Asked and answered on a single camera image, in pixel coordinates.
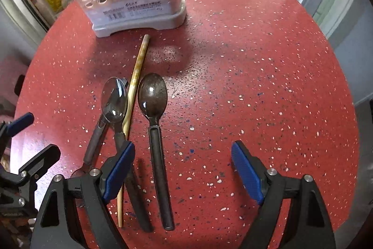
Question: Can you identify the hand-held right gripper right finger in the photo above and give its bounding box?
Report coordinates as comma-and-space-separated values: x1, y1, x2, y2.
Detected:
231, 140, 333, 249

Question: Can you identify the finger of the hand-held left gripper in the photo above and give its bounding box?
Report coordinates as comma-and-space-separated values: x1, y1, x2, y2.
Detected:
17, 144, 61, 182
0, 112, 35, 139

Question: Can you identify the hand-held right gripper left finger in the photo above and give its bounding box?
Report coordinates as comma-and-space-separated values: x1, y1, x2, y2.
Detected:
31, 142, 136, 249

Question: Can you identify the translucent spoon dark handle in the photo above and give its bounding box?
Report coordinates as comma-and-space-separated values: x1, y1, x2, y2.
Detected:
70, 77, 129, 178
101, 77, 154, 232
137, 73, 175, 231

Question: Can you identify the plain wooden chopstick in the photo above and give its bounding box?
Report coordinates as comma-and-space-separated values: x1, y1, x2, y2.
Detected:
117, 34, 151, 228

